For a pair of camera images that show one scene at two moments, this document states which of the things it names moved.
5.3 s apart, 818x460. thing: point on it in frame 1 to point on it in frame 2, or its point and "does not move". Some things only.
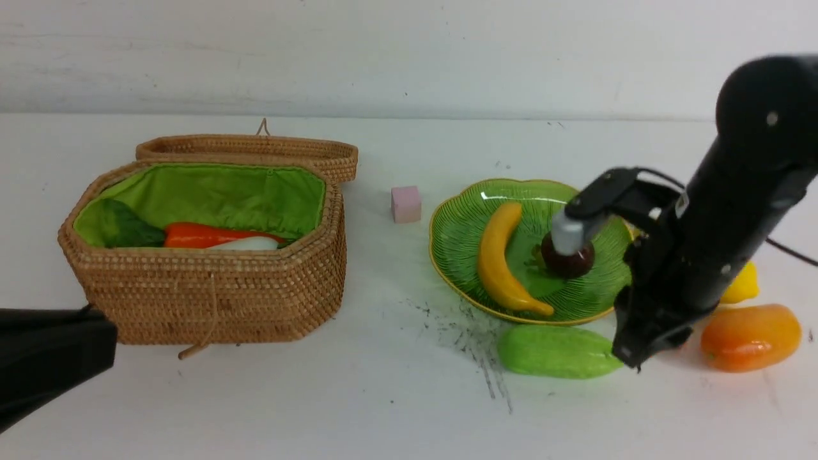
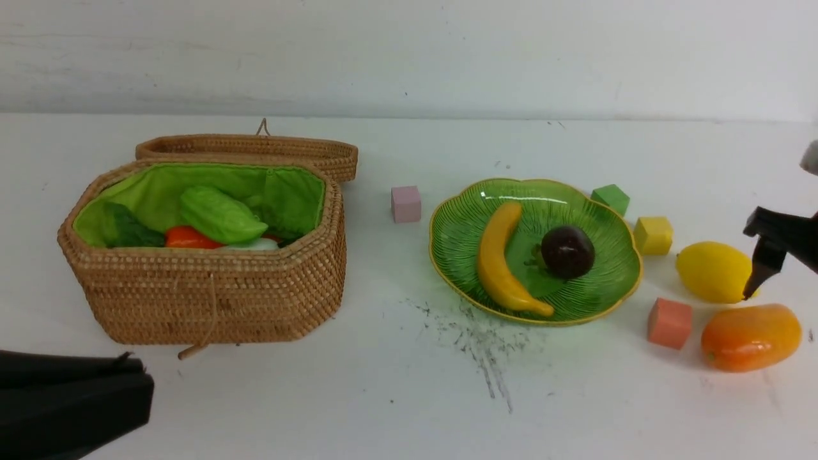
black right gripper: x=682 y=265 to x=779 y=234
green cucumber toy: x=557 y=352 to x=222 y=218
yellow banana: x=494 y=232 does not move
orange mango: x=747 y=337 does not move
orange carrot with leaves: x=124 y=229 does not move
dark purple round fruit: x=566 y=266 does not move
